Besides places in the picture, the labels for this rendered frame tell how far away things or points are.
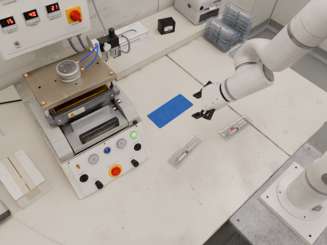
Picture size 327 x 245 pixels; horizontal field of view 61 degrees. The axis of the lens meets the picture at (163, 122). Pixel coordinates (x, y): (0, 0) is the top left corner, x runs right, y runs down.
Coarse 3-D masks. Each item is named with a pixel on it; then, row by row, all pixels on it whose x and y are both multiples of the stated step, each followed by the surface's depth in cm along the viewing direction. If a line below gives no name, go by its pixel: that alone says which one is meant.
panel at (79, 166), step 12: (132, 132) 109; (108, 144) 105; (132, 144) 112; (84, 156) 101; (108, 156) 107; (120, 156) 110; (132, 156) 114; (144, 156) 117; (72, 168) 100; (84, 168) 103; (96, 168) 106; (108, 168) 109; (120, 168) 112; (132, 168) 116; (96, 180) 108; (108, 180) 111; (84, 192) 107
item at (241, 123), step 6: (240, 120) 132; (246, 120) 133; (252, 120) 133; (228, 126) 130; (234, 126) 130; (240, 126) 130; (222, 132) 128; (228, 132) 128; (234, 132) 128; (228, 138) 126
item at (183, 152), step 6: (192, 138) 125; (198, 138) 125; (186, 144) 123; (192, 144) 123; (198, 144) 123; (180, 150) 121; (186, 150) 121; (192, 150) 121; (174, 156) 119; (180, 156) 119; (186, 156) 119; (174, 162) 117; (180, 162) 117
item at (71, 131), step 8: (112, 104) 108; (96, 112) 101; (104, 112) 103; (112, 112) 106; (120, 112) 106; (80, 120) 98; (88, 120) 101; (96, 120) 104; (104, 120) 104; (120, 120) 104; (64, 128) 101; (72, 128) 101; (80, 128) 101; (88, 128) 101; (112, 128) 102; (120, 128) 104; (72, 136) 99; (96, 136) 99; (104, 136) 101; (72, 144) 97; (80, 144) 97; (88, 144) 99
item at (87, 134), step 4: (108, 120) 99; (112, 120) 99; (116, 120) 99; (100, 124) 98; (104, 124) 98; (108, 124) 98; (112, 124) 99; (116, 124) 101; (92, 128) 97; (96, 128) 97; (100, 128) 97; (104, 128) 98; (84, 132) 96; (88, 132) 95; (92, 132) 96; (96, 132) 97; (100, 132) 98; (80, 136) 94; (84, 136) 95; (88, 136) 95; (92, 136) 97; (80, 140) 96; (84, 140) 96
